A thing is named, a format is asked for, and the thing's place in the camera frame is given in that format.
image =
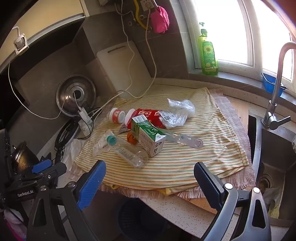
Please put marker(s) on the steel sink faucet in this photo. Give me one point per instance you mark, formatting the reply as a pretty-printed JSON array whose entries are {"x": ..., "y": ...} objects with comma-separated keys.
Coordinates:
[{"x": 276, "y": 85}]

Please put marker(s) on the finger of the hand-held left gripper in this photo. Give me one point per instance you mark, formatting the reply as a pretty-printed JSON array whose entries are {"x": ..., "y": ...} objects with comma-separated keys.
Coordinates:
[
  {"x": 55, "y": 170},
  {"x": 41, "y": 166}
]

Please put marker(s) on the yellow striped cloth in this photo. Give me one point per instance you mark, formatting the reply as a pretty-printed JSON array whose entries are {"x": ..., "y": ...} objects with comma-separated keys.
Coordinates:
[{"x": 185, "y": 162}]

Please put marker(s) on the small white red-label cup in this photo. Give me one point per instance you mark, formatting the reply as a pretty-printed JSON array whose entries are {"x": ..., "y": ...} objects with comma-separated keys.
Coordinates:
[{"x": 116, "y": 115}]

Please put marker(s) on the green milk carton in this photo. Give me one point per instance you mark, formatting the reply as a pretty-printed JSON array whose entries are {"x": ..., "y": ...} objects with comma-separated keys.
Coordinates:
[{"x": 150, "y": 139}]

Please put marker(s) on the clear plastic strip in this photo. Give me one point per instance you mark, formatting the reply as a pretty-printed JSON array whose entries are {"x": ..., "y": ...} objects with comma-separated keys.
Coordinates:
[{"x": 187, "y": 140}]

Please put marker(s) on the white charger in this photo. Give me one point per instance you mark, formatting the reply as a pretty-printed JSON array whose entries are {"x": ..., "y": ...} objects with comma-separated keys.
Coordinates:
[{"x": 20, "y": 42}]

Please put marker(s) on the steel pot lid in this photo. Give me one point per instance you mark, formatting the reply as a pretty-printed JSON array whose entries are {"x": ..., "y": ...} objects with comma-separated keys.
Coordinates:
[{"x": 67, "y": 92}]

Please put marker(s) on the white tissue paper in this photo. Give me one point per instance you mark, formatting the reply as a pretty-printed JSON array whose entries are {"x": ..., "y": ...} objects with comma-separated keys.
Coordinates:
[{"x": 71, "y": 153}]

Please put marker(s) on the steel kitchen sink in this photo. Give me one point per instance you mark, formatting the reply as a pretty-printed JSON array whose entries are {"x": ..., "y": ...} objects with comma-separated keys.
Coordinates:
[{"x": 275, "y": 157}]

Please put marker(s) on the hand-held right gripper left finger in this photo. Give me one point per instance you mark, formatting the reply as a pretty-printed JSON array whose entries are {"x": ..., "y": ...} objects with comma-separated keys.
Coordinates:
[{"x": 92, "y": 183}]

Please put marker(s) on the dark wok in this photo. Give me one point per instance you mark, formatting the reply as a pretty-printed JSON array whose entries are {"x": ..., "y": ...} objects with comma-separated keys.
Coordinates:
[{"x": 22, "y": 157}]

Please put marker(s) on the small blue plastic tray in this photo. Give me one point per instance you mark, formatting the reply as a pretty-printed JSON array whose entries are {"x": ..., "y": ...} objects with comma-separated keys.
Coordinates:
[{"x": 268, "y": 82}]

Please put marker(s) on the red snack bag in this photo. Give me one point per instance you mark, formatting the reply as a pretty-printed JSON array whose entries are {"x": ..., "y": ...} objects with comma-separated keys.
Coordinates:
[{"x": 150, "y": 115}]

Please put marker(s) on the clear plastic wrapper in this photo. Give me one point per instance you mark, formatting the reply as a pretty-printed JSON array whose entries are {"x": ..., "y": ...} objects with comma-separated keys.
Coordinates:
[{"x": 99, "y": 147}]

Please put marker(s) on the white cutting board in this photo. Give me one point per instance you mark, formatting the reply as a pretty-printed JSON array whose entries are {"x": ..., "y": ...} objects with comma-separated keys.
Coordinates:
[{"x": 120, "y": 69}]

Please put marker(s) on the green dish soap bottle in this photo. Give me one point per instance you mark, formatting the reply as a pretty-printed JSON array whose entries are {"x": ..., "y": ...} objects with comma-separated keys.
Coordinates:
[{"x": 208, "y": 55}]

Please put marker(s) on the white wall socket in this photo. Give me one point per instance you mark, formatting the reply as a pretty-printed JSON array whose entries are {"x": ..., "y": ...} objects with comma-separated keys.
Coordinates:
[{"x": 146, "y": 4}]

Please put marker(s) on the pink hanging cloth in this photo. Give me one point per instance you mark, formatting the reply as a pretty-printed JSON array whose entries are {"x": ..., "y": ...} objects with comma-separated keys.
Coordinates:
[{"x": 159, "y": 19}]

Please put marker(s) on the white power plug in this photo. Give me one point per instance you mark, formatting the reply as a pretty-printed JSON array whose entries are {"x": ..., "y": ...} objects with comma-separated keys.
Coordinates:
[{"x": 83, "y": 117}]

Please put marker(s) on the silver foil scrap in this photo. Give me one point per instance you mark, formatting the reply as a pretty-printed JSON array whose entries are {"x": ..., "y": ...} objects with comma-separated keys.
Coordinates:
[{"x": 122, "y": 130}]

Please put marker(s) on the cream wall cabinet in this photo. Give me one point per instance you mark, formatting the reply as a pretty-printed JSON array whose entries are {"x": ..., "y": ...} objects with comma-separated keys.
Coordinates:
[{"x": 46, "y": 16}]

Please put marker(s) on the clear plastic bottle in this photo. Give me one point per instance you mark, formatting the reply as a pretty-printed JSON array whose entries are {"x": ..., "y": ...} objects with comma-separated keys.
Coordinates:
[{"x": 129, "y": 155}]

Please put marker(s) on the white window frame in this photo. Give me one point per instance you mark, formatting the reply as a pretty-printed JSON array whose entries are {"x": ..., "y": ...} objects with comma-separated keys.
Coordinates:
[{"x": 252, "y": 46}]

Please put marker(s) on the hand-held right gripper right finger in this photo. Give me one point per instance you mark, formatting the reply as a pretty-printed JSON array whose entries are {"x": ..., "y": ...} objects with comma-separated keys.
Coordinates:
[{"x": 208, "y": 183}]

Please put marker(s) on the blue plastic waste basket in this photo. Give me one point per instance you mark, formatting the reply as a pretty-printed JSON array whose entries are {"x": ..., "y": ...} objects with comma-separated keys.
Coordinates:
[{"x": 138, "y": 220}]

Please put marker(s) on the clear plastic bag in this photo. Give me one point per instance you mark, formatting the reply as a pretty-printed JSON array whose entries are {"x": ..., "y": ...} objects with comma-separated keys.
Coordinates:
[{"x": 180, "y": 111}]

